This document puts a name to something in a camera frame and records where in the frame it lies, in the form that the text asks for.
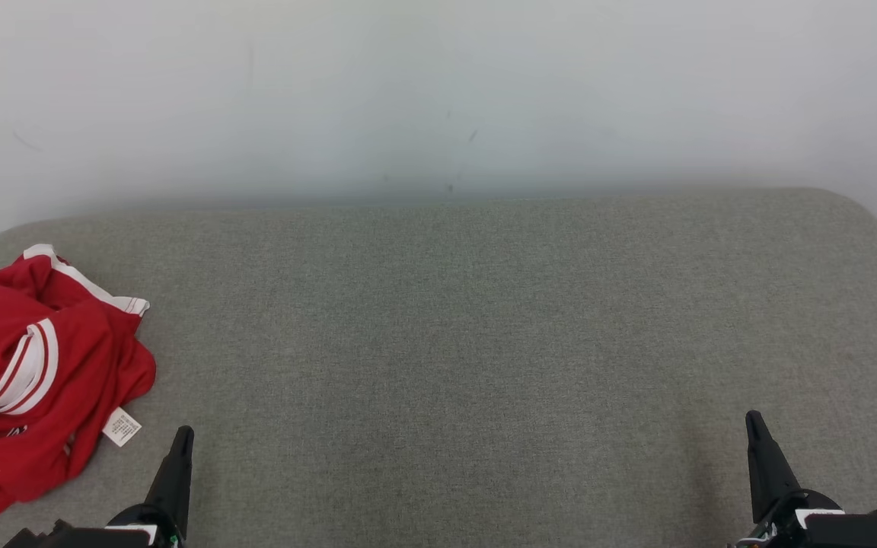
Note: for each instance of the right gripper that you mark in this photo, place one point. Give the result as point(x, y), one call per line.
point(827, 533)

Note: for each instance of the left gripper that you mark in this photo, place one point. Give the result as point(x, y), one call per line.
point(88, 536)

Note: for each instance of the red shirt with white sleeves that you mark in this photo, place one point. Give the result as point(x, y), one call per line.
point(96, 365)

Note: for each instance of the grey fabric sofa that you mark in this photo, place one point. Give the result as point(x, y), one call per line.
point(438, 342)

